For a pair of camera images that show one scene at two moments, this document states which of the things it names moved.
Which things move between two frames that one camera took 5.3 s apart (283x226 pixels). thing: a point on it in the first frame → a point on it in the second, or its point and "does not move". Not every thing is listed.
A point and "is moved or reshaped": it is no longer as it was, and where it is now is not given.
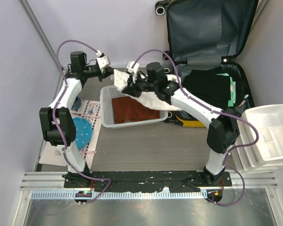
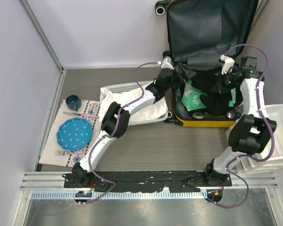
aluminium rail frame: x=50 y=185 does not move
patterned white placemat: x=90 y=111 does not move
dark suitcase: x=203 y=36 does not move
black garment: x=207 y=85 is moved or reshaped
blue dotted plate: x=84 y=130 does not move
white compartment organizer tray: x=274 y=147 does not move
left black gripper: x=106 y=72 → x=186 y=75
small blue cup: x=77 y=104 does not move
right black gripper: x=131 y=88 → x=220 y=81
